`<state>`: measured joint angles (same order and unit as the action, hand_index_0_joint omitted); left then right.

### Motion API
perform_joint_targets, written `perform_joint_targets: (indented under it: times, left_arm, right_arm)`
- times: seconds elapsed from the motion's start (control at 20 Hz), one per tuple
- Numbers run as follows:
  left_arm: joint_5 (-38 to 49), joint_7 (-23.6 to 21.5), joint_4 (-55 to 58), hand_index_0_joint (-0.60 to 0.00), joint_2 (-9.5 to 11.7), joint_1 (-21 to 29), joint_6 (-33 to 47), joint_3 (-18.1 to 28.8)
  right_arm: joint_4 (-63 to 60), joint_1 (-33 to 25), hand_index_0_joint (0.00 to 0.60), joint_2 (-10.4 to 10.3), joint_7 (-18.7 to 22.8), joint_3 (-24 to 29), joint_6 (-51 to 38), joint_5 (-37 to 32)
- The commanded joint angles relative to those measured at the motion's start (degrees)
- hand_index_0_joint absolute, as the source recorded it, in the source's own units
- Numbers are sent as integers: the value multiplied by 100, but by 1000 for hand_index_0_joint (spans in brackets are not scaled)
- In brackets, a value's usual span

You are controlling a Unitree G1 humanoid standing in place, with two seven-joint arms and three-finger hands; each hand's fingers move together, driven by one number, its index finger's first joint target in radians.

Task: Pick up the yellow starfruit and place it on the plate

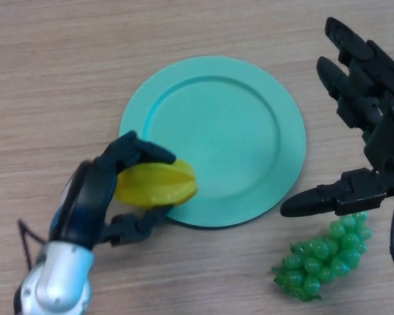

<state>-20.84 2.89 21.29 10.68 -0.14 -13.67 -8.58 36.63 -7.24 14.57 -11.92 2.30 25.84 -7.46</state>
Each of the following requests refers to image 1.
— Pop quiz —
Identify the yellow starfruit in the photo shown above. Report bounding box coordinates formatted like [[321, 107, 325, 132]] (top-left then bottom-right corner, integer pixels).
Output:
[[114, 159, 200, 208]]

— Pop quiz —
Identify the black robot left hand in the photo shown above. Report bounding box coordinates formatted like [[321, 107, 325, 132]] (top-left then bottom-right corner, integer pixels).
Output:
[[49, 130, 177, 252]]

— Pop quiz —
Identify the green grape bunch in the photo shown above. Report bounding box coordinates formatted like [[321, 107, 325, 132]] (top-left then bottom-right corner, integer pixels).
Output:
[[271, 211, 374, 302]]

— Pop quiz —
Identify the round green plate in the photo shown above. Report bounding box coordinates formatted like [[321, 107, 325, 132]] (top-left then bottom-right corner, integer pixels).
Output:
[[119, 55, 306, 230]]

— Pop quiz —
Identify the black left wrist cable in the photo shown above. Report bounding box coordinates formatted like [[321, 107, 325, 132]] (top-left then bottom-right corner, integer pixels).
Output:
[[16, 219, 49, 270]]

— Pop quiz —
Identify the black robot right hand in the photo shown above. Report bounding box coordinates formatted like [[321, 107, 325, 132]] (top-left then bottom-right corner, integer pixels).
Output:
[[280, 16, 394, 217]]

